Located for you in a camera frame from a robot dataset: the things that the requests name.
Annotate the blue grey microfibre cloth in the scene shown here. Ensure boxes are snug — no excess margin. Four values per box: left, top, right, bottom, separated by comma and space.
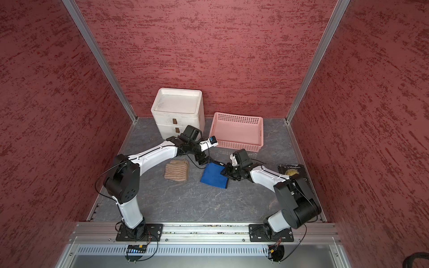
200, 163, 229, 189

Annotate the beige striped square dishcloth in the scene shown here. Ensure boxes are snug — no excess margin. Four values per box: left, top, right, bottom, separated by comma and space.
164, 160, 189, 182

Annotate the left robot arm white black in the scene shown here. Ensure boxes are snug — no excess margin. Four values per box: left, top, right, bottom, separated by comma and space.
103, 125, 218, 231

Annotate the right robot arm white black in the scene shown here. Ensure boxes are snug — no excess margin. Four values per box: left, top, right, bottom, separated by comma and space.
221, 149, 321, 235

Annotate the pink perforated plastic basket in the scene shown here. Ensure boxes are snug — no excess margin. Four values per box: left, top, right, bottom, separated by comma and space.
209, 112, 264, 153

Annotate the black book gold cover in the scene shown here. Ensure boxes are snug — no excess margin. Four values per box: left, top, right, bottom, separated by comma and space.
277, 164, 315, 193

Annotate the white three-drawer storage unit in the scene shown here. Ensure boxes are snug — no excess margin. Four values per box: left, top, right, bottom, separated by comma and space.
151, 88, 205, 140

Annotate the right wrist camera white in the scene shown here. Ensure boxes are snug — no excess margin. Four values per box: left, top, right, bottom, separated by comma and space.
230, 154, 239, 166

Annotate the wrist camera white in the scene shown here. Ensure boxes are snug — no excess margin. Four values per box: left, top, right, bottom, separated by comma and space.
199, 136, 219, 152
230, 154, 239, 166

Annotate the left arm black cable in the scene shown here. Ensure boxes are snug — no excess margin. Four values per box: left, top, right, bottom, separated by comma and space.
184, 147, 212, 165

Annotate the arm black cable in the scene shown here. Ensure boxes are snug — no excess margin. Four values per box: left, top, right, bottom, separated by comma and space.
184, 147, 212, 165
280, 223, 308, 262

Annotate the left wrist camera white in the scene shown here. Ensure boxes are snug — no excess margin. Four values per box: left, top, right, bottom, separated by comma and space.
199, 136, 219, 152

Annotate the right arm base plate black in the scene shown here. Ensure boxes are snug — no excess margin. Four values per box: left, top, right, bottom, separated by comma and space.
249, 224, 294, 242

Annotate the left corner aluminium post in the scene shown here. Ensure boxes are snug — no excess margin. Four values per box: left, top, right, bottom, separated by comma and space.
62, 0, 138, 124

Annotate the corner aluminium post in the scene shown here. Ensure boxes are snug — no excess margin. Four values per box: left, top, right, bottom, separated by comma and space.
286, 0, 350, 125
62, 0, 138, 124

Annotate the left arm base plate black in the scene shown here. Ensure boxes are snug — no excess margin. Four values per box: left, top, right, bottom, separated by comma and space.
116, 223, 164, 243

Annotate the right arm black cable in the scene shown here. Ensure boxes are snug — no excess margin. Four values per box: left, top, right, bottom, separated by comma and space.
280, 223, 308, 262

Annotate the aluminium front rail frame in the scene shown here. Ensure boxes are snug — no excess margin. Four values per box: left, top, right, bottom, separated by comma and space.
57, 222, 351, 268

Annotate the right corner aluminium post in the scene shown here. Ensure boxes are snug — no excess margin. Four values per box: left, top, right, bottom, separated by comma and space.
286, 0, 350, 125

